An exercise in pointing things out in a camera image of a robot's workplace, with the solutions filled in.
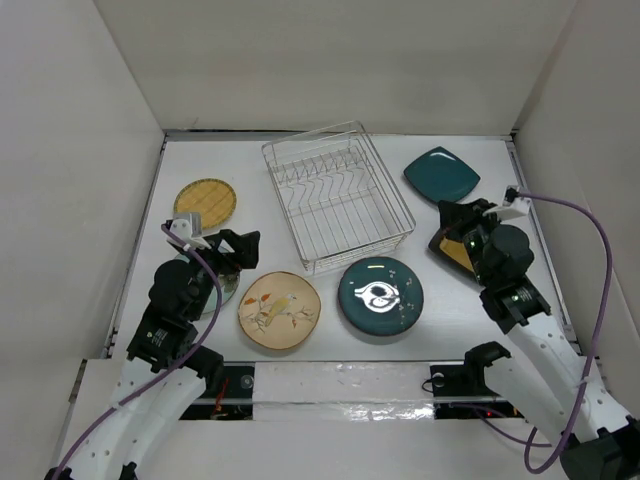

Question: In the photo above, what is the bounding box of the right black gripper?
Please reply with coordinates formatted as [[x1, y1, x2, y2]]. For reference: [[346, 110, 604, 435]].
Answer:
[[438, 198, 504, 285]]

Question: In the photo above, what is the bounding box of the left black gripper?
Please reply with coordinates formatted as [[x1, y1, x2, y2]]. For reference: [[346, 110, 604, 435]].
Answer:
[[180, 228, 259, 319]]

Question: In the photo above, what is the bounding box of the light green round plate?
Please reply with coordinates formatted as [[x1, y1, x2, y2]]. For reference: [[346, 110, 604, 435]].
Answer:
[[197, 266, 240, 317]]

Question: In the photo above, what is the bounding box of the teal square plate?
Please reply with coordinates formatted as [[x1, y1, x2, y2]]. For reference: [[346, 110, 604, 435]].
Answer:
[[403, 146, 481, 204]]

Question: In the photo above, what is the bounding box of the yellow woven round plate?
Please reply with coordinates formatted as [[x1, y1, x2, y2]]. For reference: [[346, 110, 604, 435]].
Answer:
[[173, 178, 237, 230]]

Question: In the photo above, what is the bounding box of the beige bird plate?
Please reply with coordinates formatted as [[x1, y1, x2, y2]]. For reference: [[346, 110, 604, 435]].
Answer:
[[238, 271, 321, 351]]

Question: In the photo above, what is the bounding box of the dark teal floral plate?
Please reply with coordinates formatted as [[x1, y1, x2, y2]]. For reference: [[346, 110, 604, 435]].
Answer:
[[337, 256, 425, 337]]

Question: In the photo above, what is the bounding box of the black and amber square plate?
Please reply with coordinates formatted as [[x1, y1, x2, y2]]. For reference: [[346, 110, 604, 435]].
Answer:
[[428, 227, 475, 279]]

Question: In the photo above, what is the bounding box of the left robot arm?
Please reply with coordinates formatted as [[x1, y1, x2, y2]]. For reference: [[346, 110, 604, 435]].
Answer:
[[46, 220, 261, 479]]

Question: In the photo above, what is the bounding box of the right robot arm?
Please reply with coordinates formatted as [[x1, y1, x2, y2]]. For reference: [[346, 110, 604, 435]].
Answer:
[[432, 189, 639, 479]]

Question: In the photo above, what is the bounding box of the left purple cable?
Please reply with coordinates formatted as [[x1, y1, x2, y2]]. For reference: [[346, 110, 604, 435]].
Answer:
[[49, 222, 224, 480]]

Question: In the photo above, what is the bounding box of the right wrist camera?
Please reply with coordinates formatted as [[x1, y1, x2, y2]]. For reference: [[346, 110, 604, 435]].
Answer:
[[483, 186, 531, 221]]

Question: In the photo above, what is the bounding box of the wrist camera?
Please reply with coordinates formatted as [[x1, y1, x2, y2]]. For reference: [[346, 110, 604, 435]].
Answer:
[[483, 186, 531, 221], [165, 212, 210, 250]]

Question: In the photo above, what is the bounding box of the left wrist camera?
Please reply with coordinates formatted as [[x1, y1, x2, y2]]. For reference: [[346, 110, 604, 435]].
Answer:
[[165, 212, 210, 250]]

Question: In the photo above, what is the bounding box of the wire dish rack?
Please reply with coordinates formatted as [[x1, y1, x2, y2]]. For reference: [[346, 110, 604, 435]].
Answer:
[[261, 121, 416, 275]]

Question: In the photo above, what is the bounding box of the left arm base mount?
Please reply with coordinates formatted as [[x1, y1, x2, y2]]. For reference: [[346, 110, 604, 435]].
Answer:
[[180, 362, 255, 421]]

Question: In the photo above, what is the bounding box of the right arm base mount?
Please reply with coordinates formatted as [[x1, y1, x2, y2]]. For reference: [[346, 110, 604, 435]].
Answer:
[[421, 364, 523, 420]]

